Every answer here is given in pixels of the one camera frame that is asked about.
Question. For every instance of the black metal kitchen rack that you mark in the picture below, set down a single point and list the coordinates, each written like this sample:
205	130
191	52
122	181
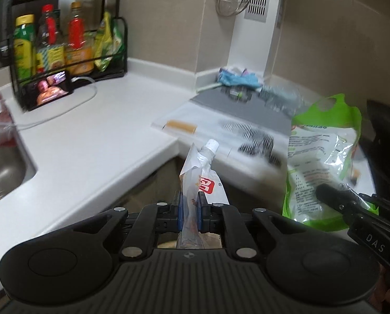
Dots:
50	0

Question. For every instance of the yellow green sauce bottle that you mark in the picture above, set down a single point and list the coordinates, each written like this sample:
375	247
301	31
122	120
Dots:
24	49

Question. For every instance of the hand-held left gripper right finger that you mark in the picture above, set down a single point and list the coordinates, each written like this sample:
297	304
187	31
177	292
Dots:
200	209

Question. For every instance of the steel sink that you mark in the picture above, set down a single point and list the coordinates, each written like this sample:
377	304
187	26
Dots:
5	176

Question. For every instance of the smartphone with lit screen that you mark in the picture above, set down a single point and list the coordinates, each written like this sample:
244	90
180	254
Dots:
50	88

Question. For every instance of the green plastic bag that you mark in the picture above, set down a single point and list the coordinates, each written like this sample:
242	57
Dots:
316	157

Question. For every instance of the green yellow snack bag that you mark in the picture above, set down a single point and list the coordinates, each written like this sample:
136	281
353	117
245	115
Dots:
105	39

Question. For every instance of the clear plastic bag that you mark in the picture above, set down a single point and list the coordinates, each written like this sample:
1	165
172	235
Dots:
280	99

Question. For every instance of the white spout pouch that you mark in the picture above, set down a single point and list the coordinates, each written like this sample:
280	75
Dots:
208	183

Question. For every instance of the dark blurred object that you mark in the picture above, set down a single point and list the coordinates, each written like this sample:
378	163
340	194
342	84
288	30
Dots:
388	147

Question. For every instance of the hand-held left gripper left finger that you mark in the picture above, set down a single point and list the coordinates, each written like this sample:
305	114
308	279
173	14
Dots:
180	209

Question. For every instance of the blue paper wrapper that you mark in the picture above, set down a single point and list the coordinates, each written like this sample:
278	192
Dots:
239	79

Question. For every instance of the pale green toothbrush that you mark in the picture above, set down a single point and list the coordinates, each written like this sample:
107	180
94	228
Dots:
208	87

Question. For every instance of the orange oil bottle red label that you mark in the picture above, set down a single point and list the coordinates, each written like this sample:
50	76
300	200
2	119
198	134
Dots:
77	32

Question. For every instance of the red label sauce bottle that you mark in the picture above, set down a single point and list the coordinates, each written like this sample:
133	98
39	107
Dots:
49	26

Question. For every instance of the white printed cloth mat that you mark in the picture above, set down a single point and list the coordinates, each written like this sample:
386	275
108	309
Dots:
208	127

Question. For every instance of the grey mat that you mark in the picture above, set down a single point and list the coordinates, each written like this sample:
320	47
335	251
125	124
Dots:
214	104

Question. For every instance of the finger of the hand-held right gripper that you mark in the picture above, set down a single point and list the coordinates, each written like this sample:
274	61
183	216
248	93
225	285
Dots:
335	196

